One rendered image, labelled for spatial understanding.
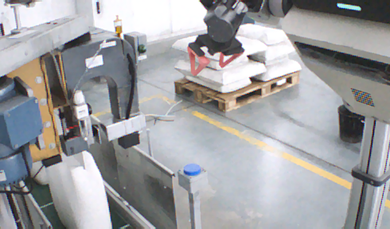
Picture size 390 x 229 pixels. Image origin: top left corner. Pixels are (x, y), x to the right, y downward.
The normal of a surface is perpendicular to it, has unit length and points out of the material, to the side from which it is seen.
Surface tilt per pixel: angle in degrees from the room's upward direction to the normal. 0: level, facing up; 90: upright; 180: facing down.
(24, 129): 90
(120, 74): 90
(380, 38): 40
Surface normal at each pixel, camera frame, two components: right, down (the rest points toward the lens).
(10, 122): 0.89, 0.14
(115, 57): 0.62, 0.29
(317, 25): -0.54, -0.52
